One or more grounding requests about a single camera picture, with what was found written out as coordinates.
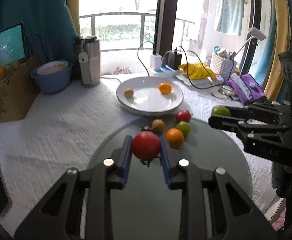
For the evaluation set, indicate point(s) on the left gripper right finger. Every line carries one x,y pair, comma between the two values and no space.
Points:
212,198

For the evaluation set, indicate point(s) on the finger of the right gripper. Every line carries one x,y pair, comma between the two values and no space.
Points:
264,112
242,128

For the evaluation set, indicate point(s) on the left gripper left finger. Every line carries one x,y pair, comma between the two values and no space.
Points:
58,214

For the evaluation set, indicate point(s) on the green lime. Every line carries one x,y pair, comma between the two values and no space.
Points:
184,127
220,110

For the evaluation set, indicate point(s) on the red tomato back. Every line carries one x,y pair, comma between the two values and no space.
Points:
183,115

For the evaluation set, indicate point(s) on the red tomato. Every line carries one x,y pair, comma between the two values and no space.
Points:
183,115
146,146

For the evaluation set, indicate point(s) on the orange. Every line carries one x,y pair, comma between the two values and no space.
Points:
175,138
165,88

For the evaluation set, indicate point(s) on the dark cherry back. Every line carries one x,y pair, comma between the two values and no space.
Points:
147,128

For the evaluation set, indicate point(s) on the red tomato front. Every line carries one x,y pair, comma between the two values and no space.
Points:
146,146

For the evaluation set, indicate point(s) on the brown kiwi fruit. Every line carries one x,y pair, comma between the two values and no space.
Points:
128,93

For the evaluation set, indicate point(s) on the purple pouch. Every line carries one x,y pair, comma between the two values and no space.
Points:
246,88

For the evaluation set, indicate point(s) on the white woven basket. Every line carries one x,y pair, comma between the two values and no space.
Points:
223,67

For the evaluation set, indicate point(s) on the yellow duck bag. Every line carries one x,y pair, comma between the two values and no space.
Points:
197,71

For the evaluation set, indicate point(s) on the white desk lamp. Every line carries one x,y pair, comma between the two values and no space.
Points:
254,33

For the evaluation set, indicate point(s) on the brown kiwi in pile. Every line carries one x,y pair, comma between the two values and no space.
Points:
158,126

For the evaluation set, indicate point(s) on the round grey-green tray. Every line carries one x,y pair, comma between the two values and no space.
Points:
147,209

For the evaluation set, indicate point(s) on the black charger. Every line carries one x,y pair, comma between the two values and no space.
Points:
174,59

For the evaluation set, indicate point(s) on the white power strip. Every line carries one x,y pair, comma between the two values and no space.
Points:
165,72

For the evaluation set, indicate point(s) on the white plate dark rim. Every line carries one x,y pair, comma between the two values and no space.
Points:
147,99

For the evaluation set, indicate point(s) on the yellow curtain right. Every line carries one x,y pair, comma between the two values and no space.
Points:
282,44

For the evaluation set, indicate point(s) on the white charger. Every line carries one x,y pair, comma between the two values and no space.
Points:
155,62

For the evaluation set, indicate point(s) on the hanging light blue towel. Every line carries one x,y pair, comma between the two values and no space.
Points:
230,14

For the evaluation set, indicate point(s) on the cardboard box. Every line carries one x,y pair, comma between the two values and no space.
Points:
18,91

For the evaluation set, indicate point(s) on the blue bowl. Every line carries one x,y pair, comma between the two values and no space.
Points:
52,77

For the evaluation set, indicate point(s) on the balcony railing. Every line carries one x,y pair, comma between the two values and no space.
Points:
120,30

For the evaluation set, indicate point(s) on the steel thermos mug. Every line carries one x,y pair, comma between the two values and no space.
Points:
88,54

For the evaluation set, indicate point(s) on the tablet screen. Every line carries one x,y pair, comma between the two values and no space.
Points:
12,44

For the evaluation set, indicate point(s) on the teal curtain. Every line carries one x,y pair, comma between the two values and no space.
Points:
50,19

